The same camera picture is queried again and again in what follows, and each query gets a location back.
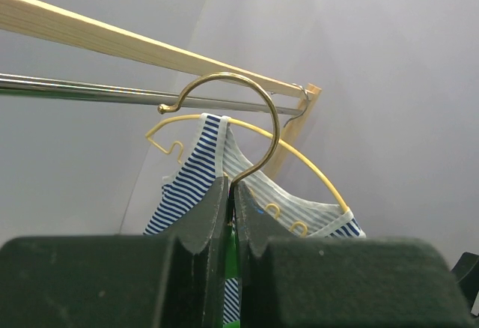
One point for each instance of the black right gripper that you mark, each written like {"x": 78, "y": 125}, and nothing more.
{"x": 466, "y": 273}

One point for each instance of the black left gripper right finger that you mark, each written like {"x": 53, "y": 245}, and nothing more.
{"x": 384, "y": 282}

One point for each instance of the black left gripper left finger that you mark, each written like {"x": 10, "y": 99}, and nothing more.
{"x": 175, "y": 278}

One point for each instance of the navy white striped tank top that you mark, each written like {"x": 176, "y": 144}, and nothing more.
{"x": 214, "y": 153}

